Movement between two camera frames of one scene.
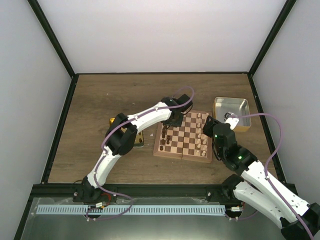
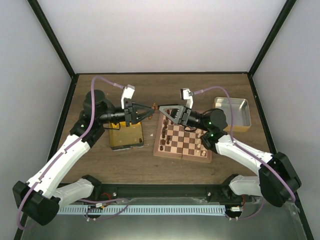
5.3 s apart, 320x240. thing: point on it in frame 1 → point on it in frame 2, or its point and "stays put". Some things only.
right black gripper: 208,127 → 182,115
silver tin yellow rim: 238,106 stays put
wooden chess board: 188,142 stays put
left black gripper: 177,123 → 131,113
